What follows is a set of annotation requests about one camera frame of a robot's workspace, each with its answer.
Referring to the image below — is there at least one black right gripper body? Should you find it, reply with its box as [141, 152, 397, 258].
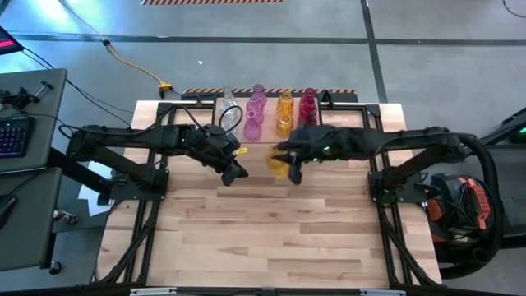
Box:
[302, 125, 358, 162]

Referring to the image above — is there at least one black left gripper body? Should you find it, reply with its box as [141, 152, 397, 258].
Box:
[191, 125, 242, 166]

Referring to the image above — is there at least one wide yellow glass vase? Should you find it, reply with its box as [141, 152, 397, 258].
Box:
[265, 143, 291, 180]

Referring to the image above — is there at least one yellow ribbed glass vase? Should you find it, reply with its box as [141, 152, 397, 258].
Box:
[274, 90, 294, 118]
[275, 113, 295, 140]

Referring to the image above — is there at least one wide red glass vase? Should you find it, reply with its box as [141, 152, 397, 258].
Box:
[298, 100, 320, 127]

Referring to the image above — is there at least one tall pink glass vase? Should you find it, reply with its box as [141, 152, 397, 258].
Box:
[242, 115, 263, 143]

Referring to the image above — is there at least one tall clear glass vase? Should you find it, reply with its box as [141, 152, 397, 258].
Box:
[219, 85, 239, 118]

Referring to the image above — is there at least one small pink glass vase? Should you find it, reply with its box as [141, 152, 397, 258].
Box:
[251, 83, 268, 104]

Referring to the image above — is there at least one black orange shop vacuum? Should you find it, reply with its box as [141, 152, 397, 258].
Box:
[422, 162, 501, 268]

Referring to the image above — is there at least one grey desk top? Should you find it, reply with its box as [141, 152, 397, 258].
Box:
[0, 67, 69, 176]
[0, 166, 63, 272]

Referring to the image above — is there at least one black stand with green light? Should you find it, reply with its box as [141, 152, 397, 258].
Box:
[478, 105, 526, 164]

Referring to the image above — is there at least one black clamp tool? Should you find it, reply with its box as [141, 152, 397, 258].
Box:
[0, 80, 54, 111]

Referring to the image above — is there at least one black backlit keyboard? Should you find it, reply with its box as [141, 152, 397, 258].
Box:
[0, 115, 36, 160]

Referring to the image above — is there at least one black computer mouse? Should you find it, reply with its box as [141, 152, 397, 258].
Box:
[0, 193, 18, 231]

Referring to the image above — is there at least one monitor with pink screen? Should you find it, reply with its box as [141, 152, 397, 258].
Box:
[0, 26, 25, 57]

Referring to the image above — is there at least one wooden shelf black metal frame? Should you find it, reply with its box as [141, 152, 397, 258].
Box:
[209, 90, 325, 160]

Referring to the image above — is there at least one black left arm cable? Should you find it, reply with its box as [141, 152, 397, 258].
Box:
[57, 103, 245, 141]

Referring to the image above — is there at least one black aluminium table frame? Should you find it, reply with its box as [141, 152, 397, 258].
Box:
[96, 100, 441, 289]

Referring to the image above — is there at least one yellow extension cord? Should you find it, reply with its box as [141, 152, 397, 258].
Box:
[57, 0, 174, 92]

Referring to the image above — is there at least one silver metal bracket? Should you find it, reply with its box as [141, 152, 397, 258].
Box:
[130, 287, 178, 296]
[359, 289, 407, 296]

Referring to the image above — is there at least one black vacuum hose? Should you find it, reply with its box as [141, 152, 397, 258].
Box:
[425, 131, 509, 280]

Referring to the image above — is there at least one thin black floor cable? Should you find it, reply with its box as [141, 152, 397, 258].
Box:
[501, 0, 526, 20]

